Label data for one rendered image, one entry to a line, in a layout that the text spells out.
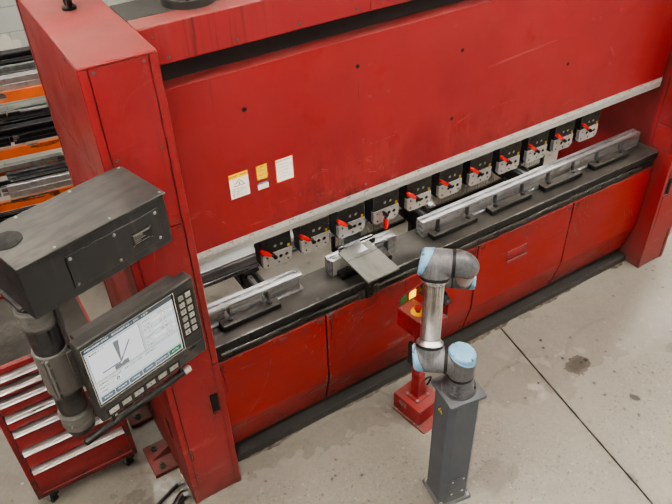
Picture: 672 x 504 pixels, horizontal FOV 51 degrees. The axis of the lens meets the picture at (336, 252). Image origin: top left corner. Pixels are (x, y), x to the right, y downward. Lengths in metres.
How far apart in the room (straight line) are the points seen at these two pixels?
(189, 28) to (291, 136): 0.65
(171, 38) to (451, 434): 2.00
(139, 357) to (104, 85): 0.89
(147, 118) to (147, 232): 0.38
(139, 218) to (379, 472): 2.08
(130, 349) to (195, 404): 0.86
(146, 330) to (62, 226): 0.47
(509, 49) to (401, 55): 0.64
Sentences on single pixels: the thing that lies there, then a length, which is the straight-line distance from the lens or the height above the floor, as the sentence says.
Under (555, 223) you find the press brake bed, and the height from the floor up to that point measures 0.67.
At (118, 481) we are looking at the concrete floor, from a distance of 3.95.
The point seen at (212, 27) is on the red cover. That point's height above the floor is 2.25.
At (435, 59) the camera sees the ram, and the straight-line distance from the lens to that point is 3.21.
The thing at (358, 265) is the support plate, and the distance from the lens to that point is 3.34.
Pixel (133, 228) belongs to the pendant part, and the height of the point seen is 1.88.
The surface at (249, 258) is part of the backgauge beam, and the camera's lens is 3.49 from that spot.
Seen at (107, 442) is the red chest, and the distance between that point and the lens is 3.75.
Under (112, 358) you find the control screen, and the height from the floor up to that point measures 1.48.
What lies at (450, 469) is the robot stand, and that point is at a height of 0.31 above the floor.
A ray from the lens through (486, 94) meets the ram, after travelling 3.52.
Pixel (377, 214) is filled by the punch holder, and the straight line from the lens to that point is 3.40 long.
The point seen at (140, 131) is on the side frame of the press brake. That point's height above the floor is 2.05.
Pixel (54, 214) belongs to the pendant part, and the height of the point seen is 1.95.
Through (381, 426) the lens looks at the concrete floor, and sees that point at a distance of 3.95.
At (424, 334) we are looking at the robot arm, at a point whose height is 1.06.
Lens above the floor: 3.14
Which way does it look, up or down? 39 degrees down
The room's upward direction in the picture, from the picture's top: 2 degrees counter-clockwise
